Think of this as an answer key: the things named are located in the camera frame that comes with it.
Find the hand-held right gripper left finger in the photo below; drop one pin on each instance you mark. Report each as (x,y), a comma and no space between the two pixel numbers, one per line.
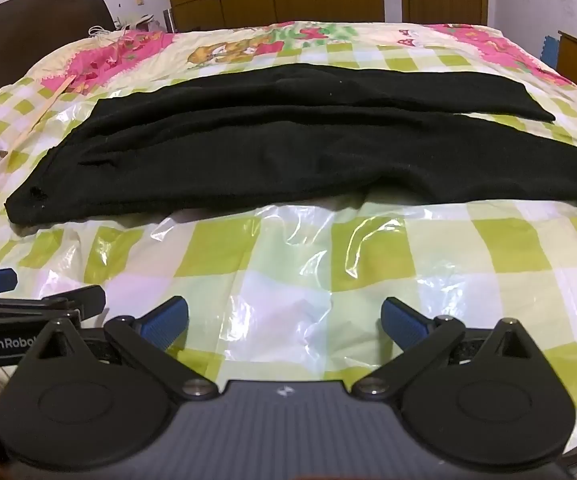
(166,322)

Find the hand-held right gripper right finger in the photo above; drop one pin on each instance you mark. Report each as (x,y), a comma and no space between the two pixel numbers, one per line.
(401,322)

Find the black pants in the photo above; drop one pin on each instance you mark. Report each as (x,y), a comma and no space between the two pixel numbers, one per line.
(268,150)

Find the thin wooden stick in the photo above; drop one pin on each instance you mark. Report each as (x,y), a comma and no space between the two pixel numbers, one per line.
(53,100)

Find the dark wooden headboard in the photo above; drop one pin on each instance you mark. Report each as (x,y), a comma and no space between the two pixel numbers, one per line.
(28,35)

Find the checkered printed blanket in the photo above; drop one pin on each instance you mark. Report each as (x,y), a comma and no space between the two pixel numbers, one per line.
(348,52)

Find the nightstand clutter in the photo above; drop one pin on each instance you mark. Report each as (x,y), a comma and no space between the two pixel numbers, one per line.
(143,22)

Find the blue foam mat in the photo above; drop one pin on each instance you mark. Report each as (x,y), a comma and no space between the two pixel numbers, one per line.
(548,52)

